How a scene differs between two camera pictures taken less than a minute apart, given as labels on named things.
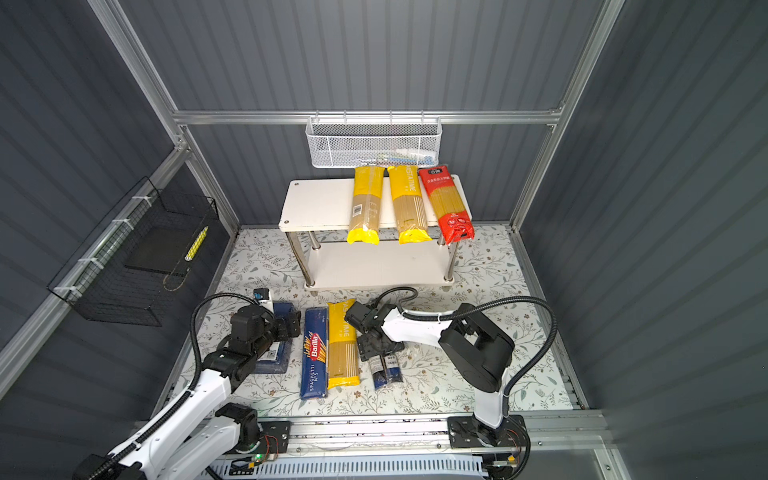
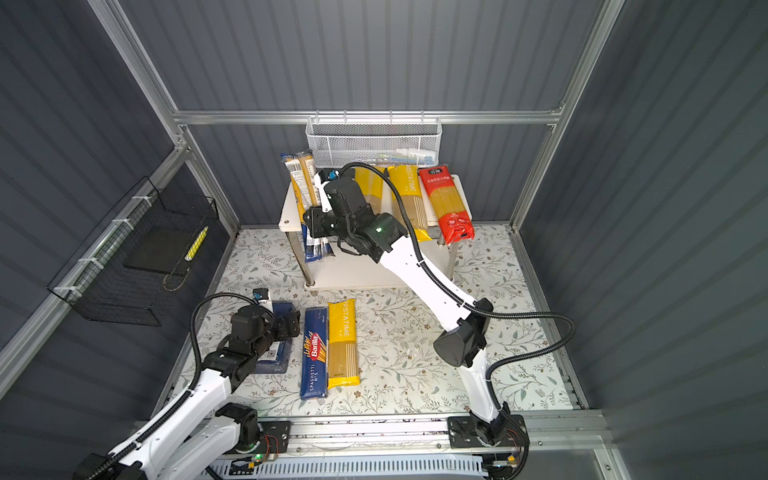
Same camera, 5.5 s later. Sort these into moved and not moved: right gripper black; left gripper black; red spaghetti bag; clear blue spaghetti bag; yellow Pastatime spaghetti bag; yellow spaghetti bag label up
Moved: clear blue spaghetti bag; right gripper black
Not moved: red spaghetti bag; left gripper black; yellow Pastatime spaghetti bag; yellow spaghetti bag label up
